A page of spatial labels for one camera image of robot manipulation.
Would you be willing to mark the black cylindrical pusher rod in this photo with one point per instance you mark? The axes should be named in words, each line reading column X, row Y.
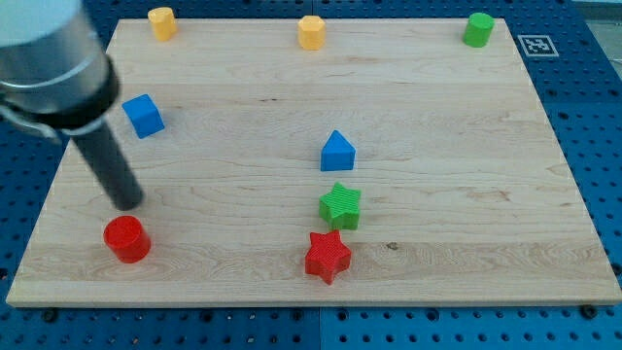
column 102, row 153

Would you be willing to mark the red cylinder block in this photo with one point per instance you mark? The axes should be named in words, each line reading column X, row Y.
column 127, row 239

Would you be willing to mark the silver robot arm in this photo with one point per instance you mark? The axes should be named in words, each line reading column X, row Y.
column 57, row 80

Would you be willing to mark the green star block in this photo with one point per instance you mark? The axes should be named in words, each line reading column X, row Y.
column 340, row 207

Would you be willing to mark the red star block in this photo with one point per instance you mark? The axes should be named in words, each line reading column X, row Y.
column 327, row 255

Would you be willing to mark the blue cube block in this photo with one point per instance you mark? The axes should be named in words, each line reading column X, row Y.
column 143, row 115

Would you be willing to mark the yellow cylinder block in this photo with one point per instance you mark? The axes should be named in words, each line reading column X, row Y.
column 163, row 23

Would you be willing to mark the wooden board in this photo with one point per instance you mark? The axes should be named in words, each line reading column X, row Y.
column 467, row 199

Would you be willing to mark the blue triangular prism block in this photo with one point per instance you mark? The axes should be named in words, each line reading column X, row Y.
column 337, row 154

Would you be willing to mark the yellow hexagon block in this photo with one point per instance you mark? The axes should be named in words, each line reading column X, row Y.
column 311, row 33

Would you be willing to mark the green cylinder block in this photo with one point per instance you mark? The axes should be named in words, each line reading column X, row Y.
column 478, row 30

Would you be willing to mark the white fiducial marker tag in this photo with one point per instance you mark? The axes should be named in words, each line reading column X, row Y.
column 537, row 45

